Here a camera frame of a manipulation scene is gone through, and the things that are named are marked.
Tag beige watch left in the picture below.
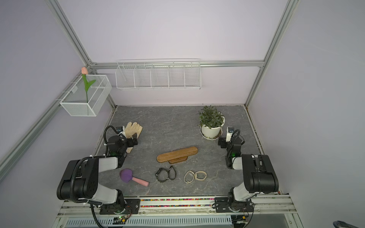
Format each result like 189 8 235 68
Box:
183 170 195 184

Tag white wire shelf basket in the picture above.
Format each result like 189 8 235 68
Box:
116 59 202 90

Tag potted green plant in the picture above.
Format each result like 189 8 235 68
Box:
199 105 225 139

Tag white vented cable duct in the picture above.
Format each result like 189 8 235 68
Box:
64 215 233 228

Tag beige work glove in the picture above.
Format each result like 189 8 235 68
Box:
124 122 143 139

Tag artificial pink tulip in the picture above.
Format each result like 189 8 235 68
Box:
81 67 96 103

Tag purple pink brush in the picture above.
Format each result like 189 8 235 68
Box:
119 169 149 187

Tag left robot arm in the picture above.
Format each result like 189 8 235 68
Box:
57 122 143 214

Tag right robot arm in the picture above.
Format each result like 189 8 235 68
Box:
218 127 279 212

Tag beige watch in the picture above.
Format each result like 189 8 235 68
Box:
183 170 195 184
194 171 207 181

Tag chunky black watch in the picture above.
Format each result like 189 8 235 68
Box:
155 168 170 183

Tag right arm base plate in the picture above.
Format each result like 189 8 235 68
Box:
212 197 254 213

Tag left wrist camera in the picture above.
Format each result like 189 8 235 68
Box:
116 126 126 138

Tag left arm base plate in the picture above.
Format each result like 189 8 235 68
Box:
100 198 141 215

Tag wooden watch stand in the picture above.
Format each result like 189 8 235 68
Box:
157 146 198 164

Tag aluminium frame profiles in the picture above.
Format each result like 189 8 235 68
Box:
1 1 298 181

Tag white mesh box basket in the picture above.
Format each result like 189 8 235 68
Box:
60 75 112 117

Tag beige watch right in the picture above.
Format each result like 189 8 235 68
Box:
194 171 207 181

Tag slim black watch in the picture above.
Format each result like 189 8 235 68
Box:
168 165 176 180

